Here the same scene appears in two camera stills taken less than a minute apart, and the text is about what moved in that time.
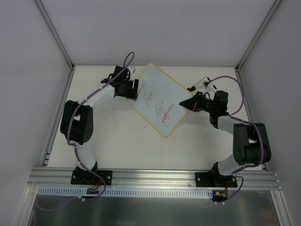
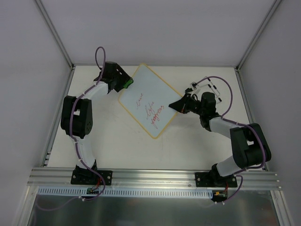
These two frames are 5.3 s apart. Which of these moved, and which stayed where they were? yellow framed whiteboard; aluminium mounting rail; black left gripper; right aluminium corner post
Moved: yellow framed whiteboard; black left gripper
Stayed: right aluminium corner post; aluminium mounting rail
